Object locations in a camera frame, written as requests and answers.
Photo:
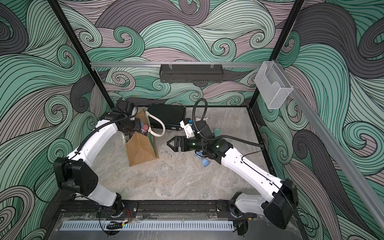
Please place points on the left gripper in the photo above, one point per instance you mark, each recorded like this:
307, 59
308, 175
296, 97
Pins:
138, 127

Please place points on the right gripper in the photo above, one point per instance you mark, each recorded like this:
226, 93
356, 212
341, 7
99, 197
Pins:
179, 140

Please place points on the pink hourglass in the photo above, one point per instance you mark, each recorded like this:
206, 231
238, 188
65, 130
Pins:
144, 130

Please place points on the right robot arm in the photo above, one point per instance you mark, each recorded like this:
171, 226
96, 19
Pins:
269, 187

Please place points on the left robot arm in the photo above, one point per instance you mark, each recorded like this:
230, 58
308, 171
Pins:
74, 173

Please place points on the green hourglass far right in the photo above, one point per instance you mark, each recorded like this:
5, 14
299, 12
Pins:
217, 132

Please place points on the black ribbed case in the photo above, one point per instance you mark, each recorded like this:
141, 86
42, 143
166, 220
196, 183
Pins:
170, 115

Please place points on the black wall tray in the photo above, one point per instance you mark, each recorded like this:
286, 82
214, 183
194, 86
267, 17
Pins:
200, 74

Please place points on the aluminium wall rail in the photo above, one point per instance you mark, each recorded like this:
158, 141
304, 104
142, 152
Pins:
136, 64

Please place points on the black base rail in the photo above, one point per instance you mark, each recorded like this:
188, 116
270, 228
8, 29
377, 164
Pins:
221, 208

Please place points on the clear plastic wall box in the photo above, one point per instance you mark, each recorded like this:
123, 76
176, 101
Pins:
273, 84

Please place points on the white slotted cable duct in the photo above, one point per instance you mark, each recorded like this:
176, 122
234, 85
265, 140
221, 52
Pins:
149, 226

